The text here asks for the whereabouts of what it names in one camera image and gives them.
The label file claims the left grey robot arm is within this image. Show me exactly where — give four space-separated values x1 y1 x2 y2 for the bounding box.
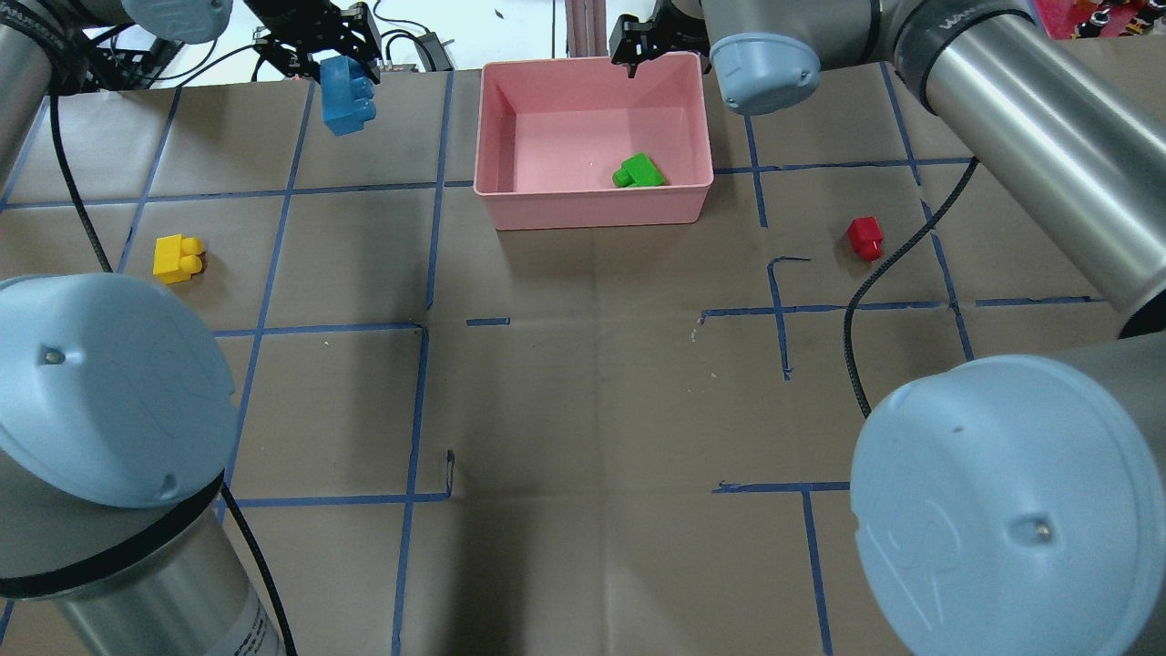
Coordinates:
1 1 297 655

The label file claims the green toy block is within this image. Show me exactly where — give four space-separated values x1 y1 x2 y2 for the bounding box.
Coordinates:
611 151 668 190

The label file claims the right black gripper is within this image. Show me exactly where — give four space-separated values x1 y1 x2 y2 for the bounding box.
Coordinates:
609 1 711 79

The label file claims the red toy block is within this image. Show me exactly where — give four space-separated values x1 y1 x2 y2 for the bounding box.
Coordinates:
847 216 884 262

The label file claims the black power adapter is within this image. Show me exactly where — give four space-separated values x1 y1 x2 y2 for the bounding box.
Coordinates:
414 31 455 72

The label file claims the red plastic tray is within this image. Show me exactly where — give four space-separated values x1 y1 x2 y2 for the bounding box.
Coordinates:
1034 0 1166 41

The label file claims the pink plastic box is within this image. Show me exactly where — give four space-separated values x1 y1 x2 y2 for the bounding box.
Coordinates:
472 52 715 231

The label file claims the black corrugated cable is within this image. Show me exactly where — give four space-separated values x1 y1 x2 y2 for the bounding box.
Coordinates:
47 87 297 656

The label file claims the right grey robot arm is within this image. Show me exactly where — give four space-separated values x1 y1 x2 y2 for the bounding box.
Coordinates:
609 1 1165 655

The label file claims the aluminium frame post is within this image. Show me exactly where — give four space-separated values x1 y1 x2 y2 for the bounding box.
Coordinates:
566 0 609 57

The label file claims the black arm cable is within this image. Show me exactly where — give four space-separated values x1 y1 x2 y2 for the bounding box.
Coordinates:
843 157 979 419

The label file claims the yellow toy block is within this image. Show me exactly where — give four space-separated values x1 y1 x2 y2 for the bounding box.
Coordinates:
152 235 208 285

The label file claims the blue toy block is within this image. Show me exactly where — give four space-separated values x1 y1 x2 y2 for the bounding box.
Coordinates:
318 56 375 137

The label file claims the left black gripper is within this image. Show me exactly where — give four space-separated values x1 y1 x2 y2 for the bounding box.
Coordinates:
245 1 382 86

